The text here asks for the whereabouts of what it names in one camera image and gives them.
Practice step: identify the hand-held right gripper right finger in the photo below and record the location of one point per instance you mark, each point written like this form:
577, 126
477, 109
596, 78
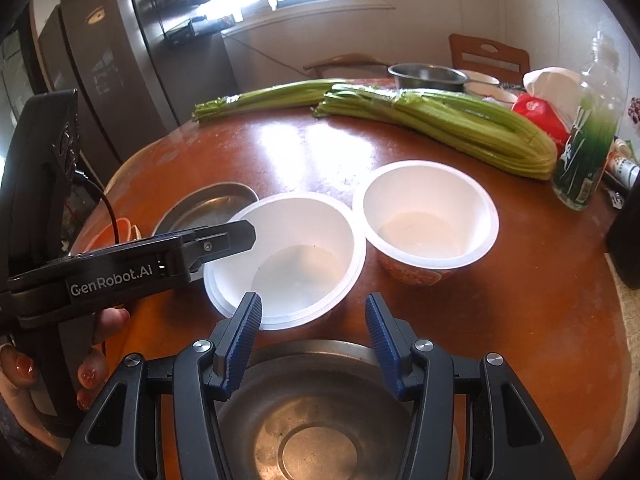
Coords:
385, 345

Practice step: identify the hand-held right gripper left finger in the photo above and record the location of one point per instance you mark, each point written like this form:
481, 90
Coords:
240, 340

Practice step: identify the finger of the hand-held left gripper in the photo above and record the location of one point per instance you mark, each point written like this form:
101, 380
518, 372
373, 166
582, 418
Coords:
220, 242

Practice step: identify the shallow steel plate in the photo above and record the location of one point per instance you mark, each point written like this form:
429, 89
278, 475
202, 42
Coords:
200, 205

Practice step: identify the terracotta plastic plate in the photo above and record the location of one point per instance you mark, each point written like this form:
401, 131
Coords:
102, 237

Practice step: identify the white paper bowl red outside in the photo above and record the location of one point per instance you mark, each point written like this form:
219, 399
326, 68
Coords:
300, 240
425, 210

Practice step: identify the large steel bowl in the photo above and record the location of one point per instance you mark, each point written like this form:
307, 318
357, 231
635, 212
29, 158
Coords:
315, 410

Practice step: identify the person's left hand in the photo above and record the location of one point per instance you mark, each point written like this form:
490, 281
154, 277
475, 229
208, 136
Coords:
110, 322

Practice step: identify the long celery bunch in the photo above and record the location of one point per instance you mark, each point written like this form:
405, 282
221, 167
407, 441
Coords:
260, 97

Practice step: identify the dark refrigerator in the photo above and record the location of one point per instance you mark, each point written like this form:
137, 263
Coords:
100, 60

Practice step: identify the curved-back wooden chair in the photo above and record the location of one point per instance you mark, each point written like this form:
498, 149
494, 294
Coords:
345, 60

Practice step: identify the thick celery bunch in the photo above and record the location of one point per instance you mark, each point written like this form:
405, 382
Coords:
450, 120

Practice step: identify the black thermos flask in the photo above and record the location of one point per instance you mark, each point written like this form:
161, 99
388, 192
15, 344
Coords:
627, 250

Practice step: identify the small steel bowl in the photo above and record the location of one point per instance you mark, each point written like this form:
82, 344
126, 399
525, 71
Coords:
425, 77

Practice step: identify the clear bottle green label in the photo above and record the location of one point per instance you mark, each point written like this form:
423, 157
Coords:
582, 160

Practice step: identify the white ceramic bowl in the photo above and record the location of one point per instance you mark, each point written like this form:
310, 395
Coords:
482, 87

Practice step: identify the red tissue pack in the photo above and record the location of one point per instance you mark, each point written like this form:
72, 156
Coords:
537, 110

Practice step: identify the small white bottle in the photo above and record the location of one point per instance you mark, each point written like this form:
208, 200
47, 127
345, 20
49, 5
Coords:
625, 167

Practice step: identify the brown wooden chair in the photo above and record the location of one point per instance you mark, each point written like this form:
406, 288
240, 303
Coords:
515, 57

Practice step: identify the dark red bead ornament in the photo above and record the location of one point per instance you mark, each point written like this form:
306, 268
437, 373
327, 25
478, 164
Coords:
635, 110

